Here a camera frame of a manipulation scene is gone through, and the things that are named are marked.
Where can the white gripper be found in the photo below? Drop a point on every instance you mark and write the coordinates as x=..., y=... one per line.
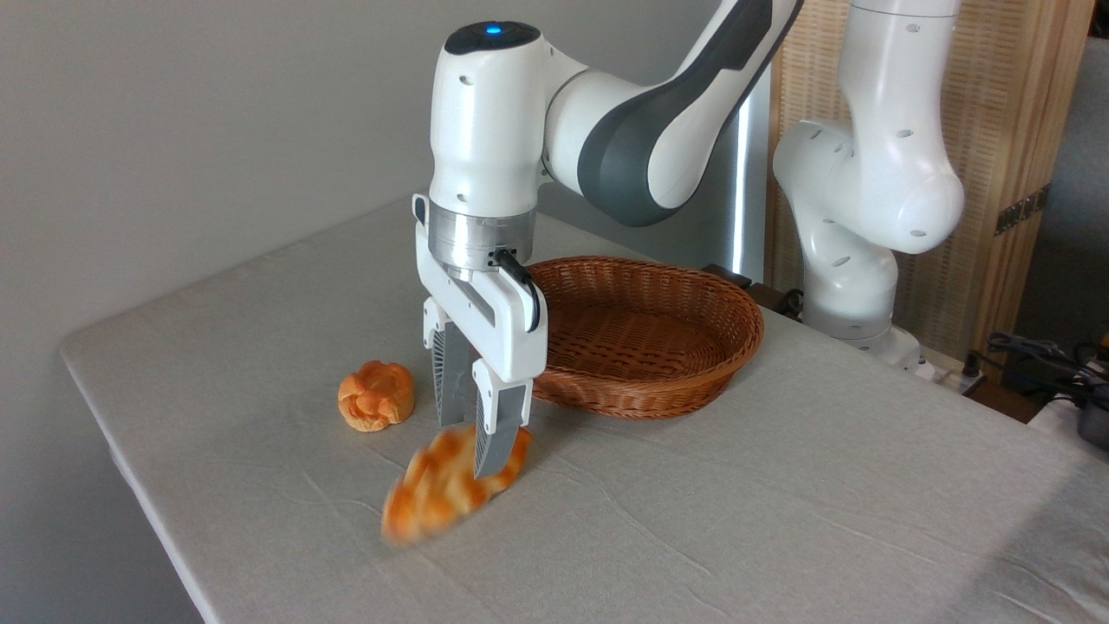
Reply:
x=498, y=334

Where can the braided bread loaf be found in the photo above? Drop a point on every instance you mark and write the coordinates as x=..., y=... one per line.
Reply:
x=437, y=490

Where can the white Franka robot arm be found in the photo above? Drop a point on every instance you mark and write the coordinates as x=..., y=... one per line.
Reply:
x=485, y=130

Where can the round knotted bread roll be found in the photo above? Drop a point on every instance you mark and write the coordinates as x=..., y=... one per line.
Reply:
x=377, y=396

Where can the brown wicker basket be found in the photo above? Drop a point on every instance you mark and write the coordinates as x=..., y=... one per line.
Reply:
x=658, y=347

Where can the grey tablecloth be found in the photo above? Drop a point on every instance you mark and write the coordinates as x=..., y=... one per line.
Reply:
x=693, y=520

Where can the black object behind basket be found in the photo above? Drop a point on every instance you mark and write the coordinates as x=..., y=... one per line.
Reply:
x=775, y=299

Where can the silver vertical pole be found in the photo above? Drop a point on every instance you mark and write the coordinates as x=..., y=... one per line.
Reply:
x=749, y=191

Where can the white power strip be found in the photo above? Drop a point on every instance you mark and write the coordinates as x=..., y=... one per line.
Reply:
x=949, y=373

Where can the dark metal screen hinge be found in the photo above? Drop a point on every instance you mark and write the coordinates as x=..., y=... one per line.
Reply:
x=1022, y=210

